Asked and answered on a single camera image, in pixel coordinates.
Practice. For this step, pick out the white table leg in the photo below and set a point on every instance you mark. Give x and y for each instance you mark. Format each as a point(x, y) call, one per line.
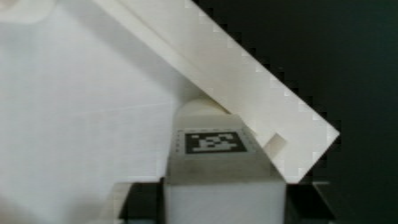
point(222, 186)

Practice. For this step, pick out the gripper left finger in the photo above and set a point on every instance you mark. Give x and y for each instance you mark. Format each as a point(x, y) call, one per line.
point(133, 205)

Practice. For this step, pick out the white square tabletop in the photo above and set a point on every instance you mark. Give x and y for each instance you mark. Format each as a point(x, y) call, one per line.
point(106, 62)

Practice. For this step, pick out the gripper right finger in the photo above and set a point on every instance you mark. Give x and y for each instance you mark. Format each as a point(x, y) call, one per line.
point(314, 204)

